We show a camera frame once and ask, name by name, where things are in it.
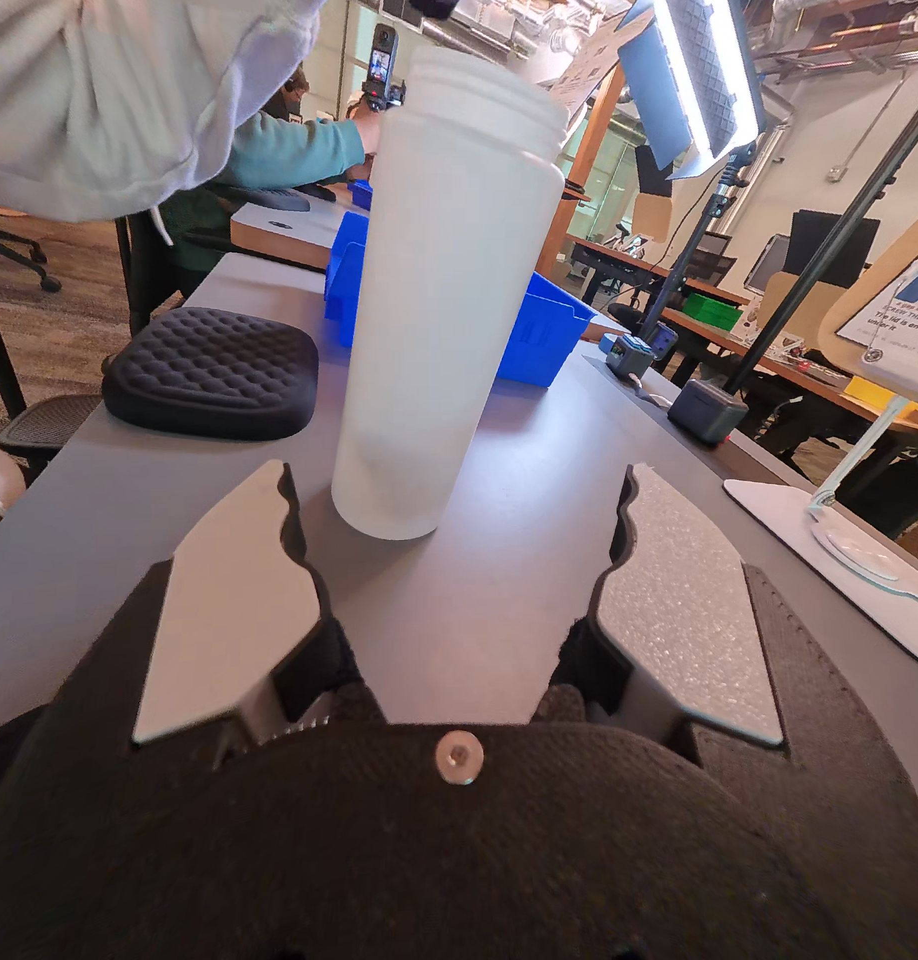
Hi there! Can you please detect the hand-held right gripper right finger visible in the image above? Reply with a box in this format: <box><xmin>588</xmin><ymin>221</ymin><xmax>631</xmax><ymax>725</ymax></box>
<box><xmin>552</xmin><ymin>462</ymin><xmax>786</xmax><ymax>747</ymax></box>

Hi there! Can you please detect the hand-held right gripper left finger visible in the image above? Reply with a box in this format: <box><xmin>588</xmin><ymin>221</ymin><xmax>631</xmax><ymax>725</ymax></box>
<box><xmin>132</xmin><ymin>459</ymin><xmax>370</xmax><ymax>751</ymax></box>

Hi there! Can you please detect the white plastic bottle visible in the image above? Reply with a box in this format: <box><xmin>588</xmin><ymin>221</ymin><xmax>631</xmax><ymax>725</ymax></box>
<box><xmin>331</xmin><ymin>46</ymin><xmax>571</xmax><ymax>541</ymax></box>

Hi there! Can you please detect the person's left forearm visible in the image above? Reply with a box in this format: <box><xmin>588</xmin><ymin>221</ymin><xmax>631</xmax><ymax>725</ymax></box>
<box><xmin>0</xmin><ymin>0</ymin><xmax>328</xmax><ymax>225</ymax></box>

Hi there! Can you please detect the white board stand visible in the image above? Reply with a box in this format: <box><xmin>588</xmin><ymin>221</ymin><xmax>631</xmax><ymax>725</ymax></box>
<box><xmin>723</xmin><ymin>393</ymin><xmax>918</xmax><ymax>672</ymax></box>

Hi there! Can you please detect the dark grey case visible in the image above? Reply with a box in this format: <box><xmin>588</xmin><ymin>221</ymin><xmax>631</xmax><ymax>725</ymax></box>
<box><xmin>667</xmin><ymin>377</ymin><xmax>751</xmax><ymax>447</ymax></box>

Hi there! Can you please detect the grey mesh chair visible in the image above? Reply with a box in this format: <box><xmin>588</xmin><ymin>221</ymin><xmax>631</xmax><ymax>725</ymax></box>
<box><xmin>0</xmin><ymin>393</ymin><xmax>103</xmax><ymax>459</ymax></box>

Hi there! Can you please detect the grey charger case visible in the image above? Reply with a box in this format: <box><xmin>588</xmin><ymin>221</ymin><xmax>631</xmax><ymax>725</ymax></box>
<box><xmin>605</xmin><ymin>322</ymin><xmax>679</xmax><ymax>380</ymax></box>

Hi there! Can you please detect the yellow paper sheet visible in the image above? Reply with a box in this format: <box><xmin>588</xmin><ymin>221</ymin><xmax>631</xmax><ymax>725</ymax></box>
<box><xmin>845</xmin><ymin>375</ymin><xmax>917</xmax><ymax>421</ymax></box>

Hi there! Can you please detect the wooden top desk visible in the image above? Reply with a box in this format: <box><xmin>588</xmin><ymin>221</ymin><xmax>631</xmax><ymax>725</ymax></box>
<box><xmin>661</xmin><ymin>306</ymin><xmax>918</xmax><ymax>481</ymax></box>
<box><xmin>567</xmin><ymin>234</ymin><xmax>752</xmax><ymax>309</ymax></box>

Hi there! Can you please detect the green plastic bin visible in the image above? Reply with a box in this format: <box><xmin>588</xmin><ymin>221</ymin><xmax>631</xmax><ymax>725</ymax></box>
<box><xmin>682</xmin><ymin>292</ymin><xmax>745</xmax><ymax>331</ymax></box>

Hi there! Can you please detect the black monitor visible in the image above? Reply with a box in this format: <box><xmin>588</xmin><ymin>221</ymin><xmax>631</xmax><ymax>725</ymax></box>
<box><xmin>684</xmin><ymin>231</ymin><xmax>737</xmax><ymax>282</ymax></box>
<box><xmin>785</xmin><ymin>210</ymin><xmax>881</xmax><ymax>290</ymax></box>

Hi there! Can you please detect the grey tablet screen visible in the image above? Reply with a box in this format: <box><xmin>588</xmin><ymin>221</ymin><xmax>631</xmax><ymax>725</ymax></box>
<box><xmin>744</xmin><ymin>234</ymin><xmax>791</xmax><ymax>294</ymax></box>

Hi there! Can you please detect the black light stand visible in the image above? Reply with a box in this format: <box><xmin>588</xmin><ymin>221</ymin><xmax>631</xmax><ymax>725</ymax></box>
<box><xmin>639</xmin><ymin>142</ymin><xmax>760</xmax><ymax>339</ymax></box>

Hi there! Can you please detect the black tripod leg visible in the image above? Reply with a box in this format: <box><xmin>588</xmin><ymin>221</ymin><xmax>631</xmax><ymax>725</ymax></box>
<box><xmin>721</xmin><ymin>86</ymin><xmax>918</xmax><ymax>395</ymax></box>

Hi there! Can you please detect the wooden pillar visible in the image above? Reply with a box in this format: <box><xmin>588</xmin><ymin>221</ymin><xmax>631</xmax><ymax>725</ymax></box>
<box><xmin>537</xmin><ymin>63</ymin><xmax>626</xmax><ymax>279</ymax></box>

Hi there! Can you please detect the studio light panel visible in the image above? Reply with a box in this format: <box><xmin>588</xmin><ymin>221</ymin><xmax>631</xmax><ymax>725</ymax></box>
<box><xmin>616</xmin><ymin>0</ymin><xmax>767</xmax><ymax>181</ymax></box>

